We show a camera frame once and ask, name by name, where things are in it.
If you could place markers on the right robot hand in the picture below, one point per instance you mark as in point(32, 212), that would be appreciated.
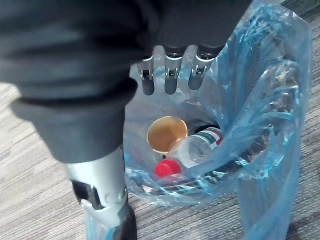
point(75, 62)

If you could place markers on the blue plastic trash bag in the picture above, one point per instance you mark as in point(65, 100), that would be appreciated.
point(265, 105)

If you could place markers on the paper cup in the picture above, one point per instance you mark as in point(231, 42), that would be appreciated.
point(166, 135)

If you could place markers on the clear plastic bottle green label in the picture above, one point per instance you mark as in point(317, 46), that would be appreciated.
point(195, 147)

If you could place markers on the red bottle cap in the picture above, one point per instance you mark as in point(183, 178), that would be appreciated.
point(167, 168)

